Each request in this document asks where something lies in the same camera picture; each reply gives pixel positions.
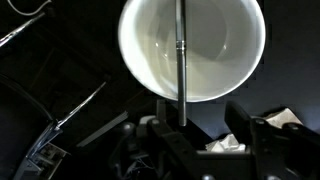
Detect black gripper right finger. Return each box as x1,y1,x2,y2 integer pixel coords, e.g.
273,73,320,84
224,101,252,140

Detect crumpled beige paper napkin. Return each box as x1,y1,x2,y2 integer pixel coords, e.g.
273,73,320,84
205,134,246,153

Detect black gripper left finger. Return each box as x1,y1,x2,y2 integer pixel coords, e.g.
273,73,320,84
156,99,173,133

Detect grey pen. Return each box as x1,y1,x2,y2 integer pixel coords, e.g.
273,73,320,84
175,0,187,126

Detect white ceramic bowl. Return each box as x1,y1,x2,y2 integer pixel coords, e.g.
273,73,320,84
118,0,266,102

